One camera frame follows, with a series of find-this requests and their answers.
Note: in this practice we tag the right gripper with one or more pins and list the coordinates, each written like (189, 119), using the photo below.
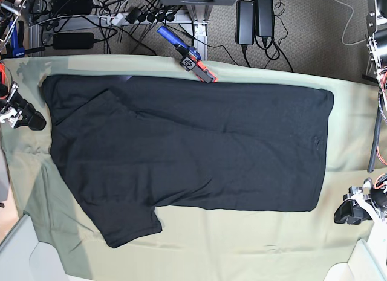
(18, 112)

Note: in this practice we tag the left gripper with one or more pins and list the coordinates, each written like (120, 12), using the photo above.
(363, 203)

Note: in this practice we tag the black T-shirt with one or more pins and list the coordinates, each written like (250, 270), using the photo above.
(125, 145)

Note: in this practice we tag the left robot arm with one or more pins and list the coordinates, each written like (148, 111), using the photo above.
(376, 44)

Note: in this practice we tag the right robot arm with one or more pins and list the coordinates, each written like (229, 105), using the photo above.
(11, 11)

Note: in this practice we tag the white bin right corner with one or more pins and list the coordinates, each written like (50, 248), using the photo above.
(367, 262)

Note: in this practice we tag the white bin corner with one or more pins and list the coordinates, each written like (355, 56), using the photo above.
(367, 262)
(24, 257)

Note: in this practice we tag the blue clamp at left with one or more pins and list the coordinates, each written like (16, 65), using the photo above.
(15, 47)

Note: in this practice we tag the black power brick left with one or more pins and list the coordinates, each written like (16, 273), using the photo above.
(73, 41)

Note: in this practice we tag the white bin left corner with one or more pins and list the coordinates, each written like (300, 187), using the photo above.
(24, 257)

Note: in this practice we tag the white power strip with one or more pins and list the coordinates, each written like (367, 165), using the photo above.
(126, 19)

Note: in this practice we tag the blue orange bar clamp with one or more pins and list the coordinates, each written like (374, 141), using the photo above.
(191, 59)

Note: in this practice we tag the black power adapter pair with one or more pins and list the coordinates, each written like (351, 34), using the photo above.
(254, 18)

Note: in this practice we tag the aluminium frame post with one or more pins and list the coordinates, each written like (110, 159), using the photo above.
(199, 15)

